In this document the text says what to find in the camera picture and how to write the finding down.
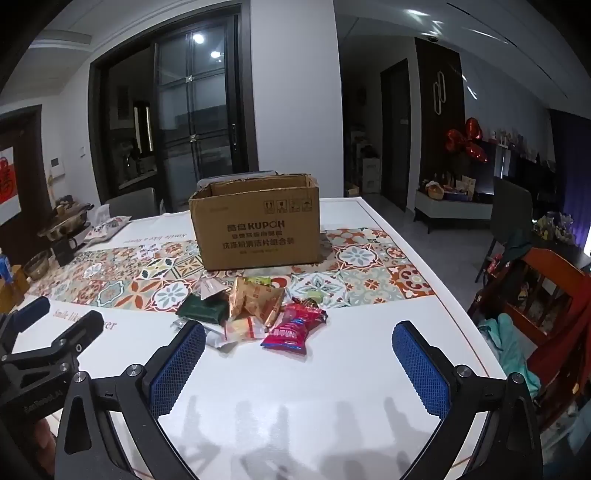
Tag white hallway box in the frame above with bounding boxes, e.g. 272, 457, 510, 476
361, 157, 382, 195

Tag gold snack packet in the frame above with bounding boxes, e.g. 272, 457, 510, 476
228, 277, 287, 326

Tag dark dining chair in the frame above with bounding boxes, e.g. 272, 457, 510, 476
475, 178, 536, 284

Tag person's left hand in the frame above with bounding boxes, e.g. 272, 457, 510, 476
28, 415, 60, 462

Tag small glass bowl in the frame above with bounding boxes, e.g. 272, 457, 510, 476
23, 251, 51, 281

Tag red snack packet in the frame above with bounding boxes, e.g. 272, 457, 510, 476
261, 302, 328, 355

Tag white low cabinet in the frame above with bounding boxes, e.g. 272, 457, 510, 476
413, 189, 495, 234

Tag white patterned snack bag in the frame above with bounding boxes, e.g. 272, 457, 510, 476
83, 216, 130, 244

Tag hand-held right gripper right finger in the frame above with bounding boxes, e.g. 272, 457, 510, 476
392, 320, 546, 480

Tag narrow grey dining chair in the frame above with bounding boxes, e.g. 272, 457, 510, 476
104, 187, 160, 220

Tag flower bouquet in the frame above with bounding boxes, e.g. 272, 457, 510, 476
536, 212, 575, 245

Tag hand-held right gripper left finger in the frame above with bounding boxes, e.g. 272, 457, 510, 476
55, 320, 207, 480

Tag white loop wall ornament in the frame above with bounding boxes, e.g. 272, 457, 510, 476
431, 71, 447, 114

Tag glass sliding door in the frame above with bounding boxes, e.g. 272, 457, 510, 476
152, 14, 253, 214

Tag red wooden chair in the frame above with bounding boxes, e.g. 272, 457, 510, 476
468, 247, 591, 435

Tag dark green cloth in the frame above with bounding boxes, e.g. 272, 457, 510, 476
496, 228, 534, 273

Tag wide grey dining chair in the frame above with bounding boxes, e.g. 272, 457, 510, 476
196, 170, 279, 191

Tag dark green snack packet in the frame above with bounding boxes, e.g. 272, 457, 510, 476
175, 295, 229, 326

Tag red foil balloons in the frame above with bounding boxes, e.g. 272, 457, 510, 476
445, 117, 490, 164

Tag teal cloth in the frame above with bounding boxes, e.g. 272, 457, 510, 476
478, 314, 541, 402

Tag white yellow snack packet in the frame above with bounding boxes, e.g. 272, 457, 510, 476
203, 316, 269, 352

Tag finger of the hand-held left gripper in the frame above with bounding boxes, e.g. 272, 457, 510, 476
9, 310, 105, 372
0, 296, 51, 356

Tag black mug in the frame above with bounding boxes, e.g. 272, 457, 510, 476
51, 235, 80, 267

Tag patterned tile table runner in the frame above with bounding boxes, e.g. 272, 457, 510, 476
25, 227, 437, 315

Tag metal hot pot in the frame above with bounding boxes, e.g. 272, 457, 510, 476
50, 198, 93, 241

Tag wooden holder box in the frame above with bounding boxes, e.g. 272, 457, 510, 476
0, 265, 29, 315

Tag red wall poster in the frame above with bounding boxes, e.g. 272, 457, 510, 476
0, 145, 22, 206

